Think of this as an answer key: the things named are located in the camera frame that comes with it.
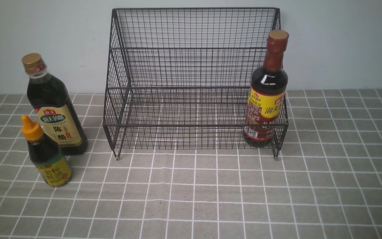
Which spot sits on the dark soy sauce bottle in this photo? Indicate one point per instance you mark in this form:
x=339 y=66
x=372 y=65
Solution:
x=267 y=92

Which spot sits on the small oyster sauce bottle orange cap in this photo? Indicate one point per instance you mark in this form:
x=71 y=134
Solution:
x=45 y=154

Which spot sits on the large vinegar bottle gold cap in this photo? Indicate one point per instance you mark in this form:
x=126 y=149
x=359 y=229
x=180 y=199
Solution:
x=52 y=104

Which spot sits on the black wire mesh shelf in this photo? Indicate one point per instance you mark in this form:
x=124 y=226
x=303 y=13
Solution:
x=179 y=78

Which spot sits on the grey checkered tablecloth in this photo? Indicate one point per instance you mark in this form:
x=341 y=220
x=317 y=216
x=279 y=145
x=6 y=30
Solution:
x=325 y=184

